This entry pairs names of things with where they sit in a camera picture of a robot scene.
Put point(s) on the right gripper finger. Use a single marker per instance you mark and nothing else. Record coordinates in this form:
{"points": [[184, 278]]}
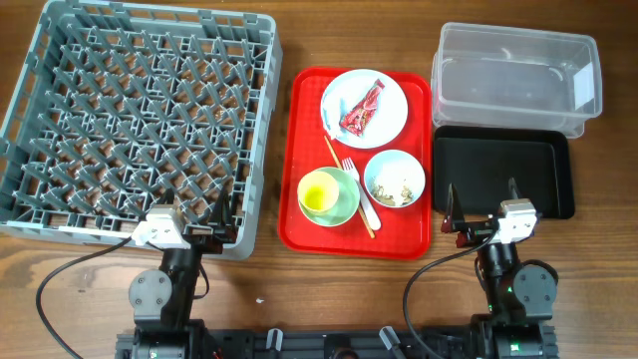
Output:
{"points": [[513, 189], [454, 220]]}

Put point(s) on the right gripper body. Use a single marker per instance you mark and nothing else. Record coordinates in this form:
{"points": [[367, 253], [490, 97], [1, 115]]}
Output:
{"points": [[476, 233]]}

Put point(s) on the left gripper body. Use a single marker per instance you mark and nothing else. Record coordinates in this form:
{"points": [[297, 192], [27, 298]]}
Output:
{"points": [[210, 243]]}

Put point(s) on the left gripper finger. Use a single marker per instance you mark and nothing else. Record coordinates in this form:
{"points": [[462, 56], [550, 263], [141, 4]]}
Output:
{"points": [[221, 215], [167, 197]]}

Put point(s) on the rice and nut leftovers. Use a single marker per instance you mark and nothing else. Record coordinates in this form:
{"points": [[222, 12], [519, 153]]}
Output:
{"points": [[390, 187]]}

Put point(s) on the light blue bowl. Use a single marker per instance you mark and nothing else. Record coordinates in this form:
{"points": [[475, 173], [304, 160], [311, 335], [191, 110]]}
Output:
{"points": [[399, 160]]}

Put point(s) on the yellow plastic cup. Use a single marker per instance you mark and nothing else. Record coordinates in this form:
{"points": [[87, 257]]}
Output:
{"points": [[318, 192]]}

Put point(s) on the light green bowl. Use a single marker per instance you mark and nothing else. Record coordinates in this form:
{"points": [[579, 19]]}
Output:
{"points": [[346, 205]]}

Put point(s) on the light blue round plate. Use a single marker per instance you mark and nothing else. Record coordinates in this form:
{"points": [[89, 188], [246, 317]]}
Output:
{"points": [[392, 112]]}

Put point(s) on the red snack wrapper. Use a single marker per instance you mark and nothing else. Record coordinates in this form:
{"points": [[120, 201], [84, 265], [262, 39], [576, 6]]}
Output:
{"points": [[357, 119]]}

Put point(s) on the white napkin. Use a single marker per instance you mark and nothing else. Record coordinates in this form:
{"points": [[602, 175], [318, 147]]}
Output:
{"points": [[332, 110]]}

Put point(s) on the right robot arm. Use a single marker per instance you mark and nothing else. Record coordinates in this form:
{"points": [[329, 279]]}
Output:
{"points": [[519, 294]]}

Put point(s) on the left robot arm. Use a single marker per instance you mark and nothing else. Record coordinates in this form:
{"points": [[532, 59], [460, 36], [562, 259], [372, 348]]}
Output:
{"points": [[162, 298]]}

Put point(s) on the grey plastic dishwasher rack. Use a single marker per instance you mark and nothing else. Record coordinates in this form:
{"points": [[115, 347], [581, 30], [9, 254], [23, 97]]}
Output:
{"points": [[117, 103]]}

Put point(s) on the black plastic tray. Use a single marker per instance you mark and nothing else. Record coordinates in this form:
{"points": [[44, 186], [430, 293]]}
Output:
{"points": [[480, 162]]}

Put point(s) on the red plastic serving tray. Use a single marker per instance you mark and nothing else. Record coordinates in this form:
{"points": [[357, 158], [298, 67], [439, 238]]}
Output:
{"points": [[404, 232]]}

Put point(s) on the wooden chopstick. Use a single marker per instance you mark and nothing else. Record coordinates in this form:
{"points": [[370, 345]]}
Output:
{"points": [[359, 208]]}

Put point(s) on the clear plastic bin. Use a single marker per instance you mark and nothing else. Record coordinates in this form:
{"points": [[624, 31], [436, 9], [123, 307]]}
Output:
{"points": [[516, 78]]}

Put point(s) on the white plastic fork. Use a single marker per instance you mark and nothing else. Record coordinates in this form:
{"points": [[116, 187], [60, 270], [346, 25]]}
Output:
{"points": [[371, 216]]}

